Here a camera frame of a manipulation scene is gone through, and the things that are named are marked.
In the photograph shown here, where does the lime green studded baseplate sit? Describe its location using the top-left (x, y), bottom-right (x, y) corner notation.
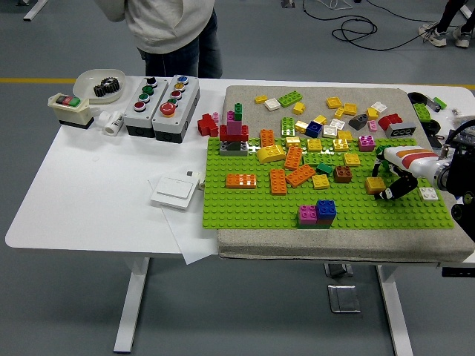
top-left (202, 136), bottom-right (456, 230)

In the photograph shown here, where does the clear bag of parts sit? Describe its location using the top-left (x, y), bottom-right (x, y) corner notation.
top-left (451, 113), bottom-right (475, 129)

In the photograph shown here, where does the lime green toy brick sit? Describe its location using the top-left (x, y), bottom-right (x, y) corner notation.
top-left (278, 90), bottom-right (304, 108)
top-left (412, 102), bottom-right (433, 122)
top-left (281, 116), bottom-right (297, 138)

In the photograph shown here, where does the white table leg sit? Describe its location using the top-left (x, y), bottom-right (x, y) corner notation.
top-left (113, 257), bottom-right (151, 353)
top-left (375, 265), bottom-right (415, 356)

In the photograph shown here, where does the grey emergency stop control box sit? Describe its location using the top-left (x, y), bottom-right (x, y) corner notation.
top-left (151, 75), bottom-right (201, 143)

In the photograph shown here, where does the long grey toy brick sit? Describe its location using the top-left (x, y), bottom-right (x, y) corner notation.
top-left (384, 122), bottom-right (417, 139)

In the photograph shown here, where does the wide red toy brick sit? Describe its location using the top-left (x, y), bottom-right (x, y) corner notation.
top-left (218, 124), bottom-right (249, 142)

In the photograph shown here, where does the white paper sheet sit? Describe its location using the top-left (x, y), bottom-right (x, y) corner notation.
top-left (147, 168), bottom-right (220, 266)

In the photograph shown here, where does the silver floor socket plate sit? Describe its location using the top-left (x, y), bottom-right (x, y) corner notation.
top-left (324, 262), bottom-right (354, 278)
top-left (327, 284), bottom-right (361, 314)

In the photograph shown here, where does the black floor cable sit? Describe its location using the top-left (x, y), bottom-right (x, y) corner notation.
top-left (302, 0), bottom-right (439, 52)

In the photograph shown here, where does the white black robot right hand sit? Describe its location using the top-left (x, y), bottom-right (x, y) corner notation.
top-left (372, 145), bottom-right (442, 202)

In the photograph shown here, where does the grey four-button control box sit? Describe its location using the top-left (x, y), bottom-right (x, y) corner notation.
top-left (122, 76), bottom-right (170, 139)

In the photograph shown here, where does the cream red-green switch box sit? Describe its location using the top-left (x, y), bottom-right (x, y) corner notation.
top-left (47, 92), bottom-right (96, 130)

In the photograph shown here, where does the silver black green small tool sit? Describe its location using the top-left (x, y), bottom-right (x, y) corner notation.
top-left (425, 95), bottom-right (448, 113)

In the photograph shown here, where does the red toy brick cluster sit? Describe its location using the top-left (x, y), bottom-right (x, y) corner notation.
top-left (197, 113), bottom-right (220, 138)

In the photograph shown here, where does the black table control panel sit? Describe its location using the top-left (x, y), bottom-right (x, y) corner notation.
top-left (441, 266), bottom-right (475, 278)

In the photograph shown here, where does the grey-brown mat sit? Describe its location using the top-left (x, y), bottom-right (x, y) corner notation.
top-left (217, 85), bottom-right (475, 263)

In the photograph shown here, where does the orange long toy brick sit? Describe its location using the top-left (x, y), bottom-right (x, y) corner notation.
top-left (259, 128), bottom-right (276, 148)
top-left (284, 162), bottom-right (317, 188)
top-left (284, 145), bottom-right (304, 171)
top-left (269, 168), bottom-right (289, 196)
top-left (225, 173), bottom-right (258, 189)

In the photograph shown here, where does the dark grey sloped toy brick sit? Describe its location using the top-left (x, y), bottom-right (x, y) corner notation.
top-left (348, 113), bottom-right (370, 131)

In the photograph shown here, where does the white plastic tray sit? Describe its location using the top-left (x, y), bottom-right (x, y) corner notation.
top-left (72, 68), bottom-right (126, 105)

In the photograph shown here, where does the yellow curved toy brick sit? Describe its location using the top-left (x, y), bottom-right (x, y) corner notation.
top-left (257, 144), bottom-right (287, 165)

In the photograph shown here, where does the white pipe tee fitting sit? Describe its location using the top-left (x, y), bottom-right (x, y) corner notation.
top-left (96, 109), bottom-right (125, 136)

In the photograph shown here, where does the red arch toy brick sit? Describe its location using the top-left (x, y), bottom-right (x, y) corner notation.
top-left (377, 113), bottom-right (403, 131)

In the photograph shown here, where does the person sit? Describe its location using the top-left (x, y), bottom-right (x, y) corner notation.
top-left (418, 0), bottom-right (475, 49)
top-left (94, 0), bottom-right (223, 79)

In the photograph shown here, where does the tall pink toy brick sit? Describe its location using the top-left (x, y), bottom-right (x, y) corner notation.
top-left (226, 111), bottom-right (244, 136)

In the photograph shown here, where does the white wall switch panel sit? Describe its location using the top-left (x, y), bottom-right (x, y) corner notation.
top-left (150, 176), bottom-right (197, 211)

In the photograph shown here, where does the brown toy brick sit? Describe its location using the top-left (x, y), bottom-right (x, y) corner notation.
top-left (332, 165), bottom-right (354, 183)

